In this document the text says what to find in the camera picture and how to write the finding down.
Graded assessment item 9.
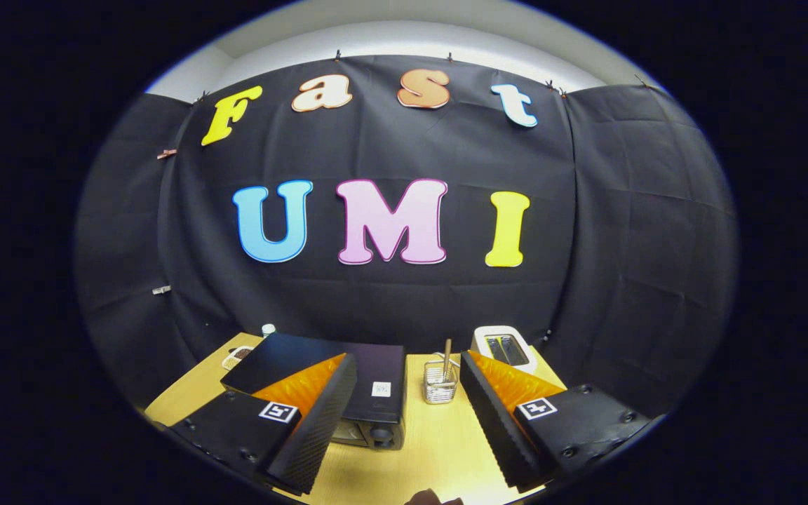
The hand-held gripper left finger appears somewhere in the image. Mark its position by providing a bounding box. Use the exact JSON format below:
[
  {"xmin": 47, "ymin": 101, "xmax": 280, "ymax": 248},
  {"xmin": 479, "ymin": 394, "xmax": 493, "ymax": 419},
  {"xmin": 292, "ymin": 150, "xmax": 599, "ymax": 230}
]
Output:
[{"xmin": 169, "ymin": 353, "xmax": 358, "ymax": 496}]

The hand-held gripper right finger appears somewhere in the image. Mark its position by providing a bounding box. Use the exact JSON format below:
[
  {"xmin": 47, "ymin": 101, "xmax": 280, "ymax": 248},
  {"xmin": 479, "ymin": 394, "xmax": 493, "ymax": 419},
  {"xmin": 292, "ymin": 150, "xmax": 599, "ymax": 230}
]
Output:
[{"xmin": 460, "ymin": 350, "xmax": 654, "ymax": 492}]

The black toaster oven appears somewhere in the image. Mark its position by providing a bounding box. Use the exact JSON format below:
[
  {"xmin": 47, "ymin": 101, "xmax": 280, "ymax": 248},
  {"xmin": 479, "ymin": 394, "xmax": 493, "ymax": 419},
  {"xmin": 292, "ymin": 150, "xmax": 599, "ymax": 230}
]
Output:
[{"xmin": 220, "ymin": 332, "xmax": 407, "ymax": 450}]

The white bread toaster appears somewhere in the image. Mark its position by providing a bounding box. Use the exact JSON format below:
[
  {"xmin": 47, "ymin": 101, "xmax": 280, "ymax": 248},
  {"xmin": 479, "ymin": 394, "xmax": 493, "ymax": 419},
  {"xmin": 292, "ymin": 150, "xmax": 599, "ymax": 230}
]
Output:
[{"xmin": 471, "ymin": 325, "xmax": 539, "ymax": 374}]

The small patterned white dish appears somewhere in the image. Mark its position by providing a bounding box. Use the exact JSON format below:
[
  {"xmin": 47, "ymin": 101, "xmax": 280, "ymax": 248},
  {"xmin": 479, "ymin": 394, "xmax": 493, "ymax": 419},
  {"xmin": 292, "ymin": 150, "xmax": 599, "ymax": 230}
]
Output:
[{"xmin": 222, "ymin": 345, "xmax": 256, "ymax": 370}]

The black backdrop cloth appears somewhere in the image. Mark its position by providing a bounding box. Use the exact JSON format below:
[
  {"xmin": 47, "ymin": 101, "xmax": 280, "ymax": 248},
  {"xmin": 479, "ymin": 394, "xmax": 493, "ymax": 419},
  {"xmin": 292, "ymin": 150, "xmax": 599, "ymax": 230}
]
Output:
[{"xmin": 74, "ymin": 55, "xmax": 739, "ymax": 415}]

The wire mesh utensil holder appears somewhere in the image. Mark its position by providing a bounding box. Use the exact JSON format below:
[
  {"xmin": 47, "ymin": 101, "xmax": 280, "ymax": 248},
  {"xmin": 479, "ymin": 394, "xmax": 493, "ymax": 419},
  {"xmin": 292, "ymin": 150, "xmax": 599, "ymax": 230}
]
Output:
[{"xmin": 423, "ymin": 360, "xmax": 459, "ymax": 405}]

